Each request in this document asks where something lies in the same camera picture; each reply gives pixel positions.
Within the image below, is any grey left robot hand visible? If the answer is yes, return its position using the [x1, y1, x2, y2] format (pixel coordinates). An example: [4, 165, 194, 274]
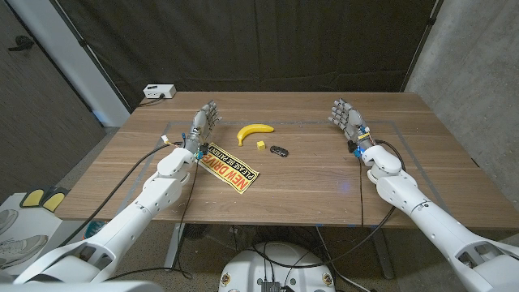
[184, 100, 223, 153]

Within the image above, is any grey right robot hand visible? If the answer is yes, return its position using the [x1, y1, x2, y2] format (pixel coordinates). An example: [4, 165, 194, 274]
[328, 98, 376, 152]

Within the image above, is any yellow new driver bumper sticker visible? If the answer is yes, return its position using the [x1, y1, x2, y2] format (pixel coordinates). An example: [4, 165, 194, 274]
[197, 141, 260, 195]

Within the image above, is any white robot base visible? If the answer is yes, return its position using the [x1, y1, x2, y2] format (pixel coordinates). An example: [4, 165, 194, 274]
[217, 242, 337, 292]

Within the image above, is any yellow toy banana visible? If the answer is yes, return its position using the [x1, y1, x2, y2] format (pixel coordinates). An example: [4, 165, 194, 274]
[236, 123, 276, 147]

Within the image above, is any white power box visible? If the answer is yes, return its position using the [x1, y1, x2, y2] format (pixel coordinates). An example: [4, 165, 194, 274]
[143, 84, 178, 100]

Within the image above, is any black backdrop curtain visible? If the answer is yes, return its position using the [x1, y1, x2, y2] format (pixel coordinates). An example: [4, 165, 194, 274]
[56, 0, 442, 110]

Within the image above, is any grey table leg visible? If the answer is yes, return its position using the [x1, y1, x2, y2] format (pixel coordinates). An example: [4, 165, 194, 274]
[164, 222, 186, 272]
[371, 227, 395, 280]

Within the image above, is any black backdrop stand pole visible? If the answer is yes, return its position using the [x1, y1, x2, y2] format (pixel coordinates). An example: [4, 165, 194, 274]
[50, 0, 134, 114]
[400, 0, 444, 93]

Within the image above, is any teal orange floor object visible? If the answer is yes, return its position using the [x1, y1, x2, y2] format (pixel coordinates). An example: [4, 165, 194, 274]
[84, 221, 107, 240]

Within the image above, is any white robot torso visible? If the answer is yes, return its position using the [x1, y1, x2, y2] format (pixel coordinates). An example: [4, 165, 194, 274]
[0, 280, 165, 292]

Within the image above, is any white floor board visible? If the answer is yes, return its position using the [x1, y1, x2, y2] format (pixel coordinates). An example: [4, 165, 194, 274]
[0, 192, 88, 281]

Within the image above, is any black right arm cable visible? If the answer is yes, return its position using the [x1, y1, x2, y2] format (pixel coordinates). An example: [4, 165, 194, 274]
[251, 140, 406, 269]

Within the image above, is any black power box cord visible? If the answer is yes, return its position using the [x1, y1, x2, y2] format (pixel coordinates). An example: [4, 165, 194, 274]
[137, 93, 165, 109]

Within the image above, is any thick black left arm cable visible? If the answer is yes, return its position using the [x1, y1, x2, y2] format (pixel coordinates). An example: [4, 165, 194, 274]
[58, 141, 179, 248]

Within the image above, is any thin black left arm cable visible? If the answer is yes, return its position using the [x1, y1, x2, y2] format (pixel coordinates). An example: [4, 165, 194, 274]
[174, 161, 199, 281]

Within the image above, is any white door frame post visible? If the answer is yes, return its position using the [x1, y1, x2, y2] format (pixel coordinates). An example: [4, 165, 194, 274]
[7, 0, 131, 127]

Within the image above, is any black door handle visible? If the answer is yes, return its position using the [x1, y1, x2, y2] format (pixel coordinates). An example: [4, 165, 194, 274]
[6, 35, 36, 53]

